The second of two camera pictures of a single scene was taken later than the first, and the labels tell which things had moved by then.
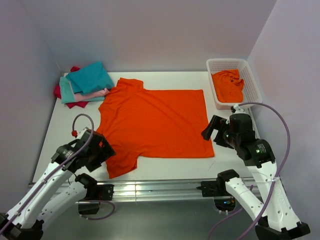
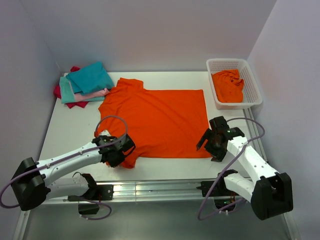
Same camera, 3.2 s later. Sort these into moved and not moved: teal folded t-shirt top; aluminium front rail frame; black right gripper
Moved: black right gripper
Not moved: teal folded t-shirt top; aluminium front rail frame
